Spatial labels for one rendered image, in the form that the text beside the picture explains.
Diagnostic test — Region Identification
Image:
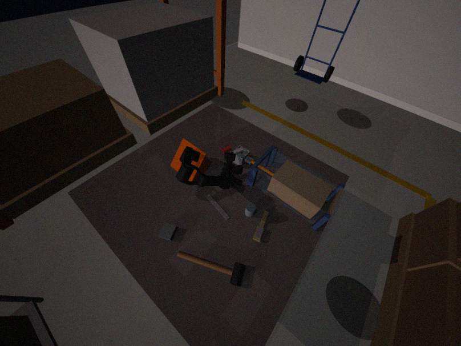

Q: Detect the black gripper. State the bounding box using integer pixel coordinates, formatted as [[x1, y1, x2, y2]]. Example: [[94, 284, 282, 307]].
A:
[[222, 152, 236, 174]]

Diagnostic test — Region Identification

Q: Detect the grey and red crank handle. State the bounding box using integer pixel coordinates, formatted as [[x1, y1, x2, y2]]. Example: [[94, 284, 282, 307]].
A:
[[222, 145, 243, 154]]

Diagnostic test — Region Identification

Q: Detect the dark grey cylinder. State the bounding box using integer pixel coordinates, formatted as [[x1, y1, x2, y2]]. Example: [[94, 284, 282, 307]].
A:
[[245, 203, 256, 217]]

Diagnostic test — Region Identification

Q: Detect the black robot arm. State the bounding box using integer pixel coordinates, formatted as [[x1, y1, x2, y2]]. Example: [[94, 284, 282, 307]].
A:
[[176, 146, 243, 189]]

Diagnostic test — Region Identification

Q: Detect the black-headed mallet with wooden handle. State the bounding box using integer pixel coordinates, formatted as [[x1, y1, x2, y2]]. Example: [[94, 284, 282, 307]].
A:
[[177, 251, 245, 287]]

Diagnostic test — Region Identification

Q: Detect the grey flat bar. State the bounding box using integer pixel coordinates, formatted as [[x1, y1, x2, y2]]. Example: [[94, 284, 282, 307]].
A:
[[206, 194, 230, 220]]

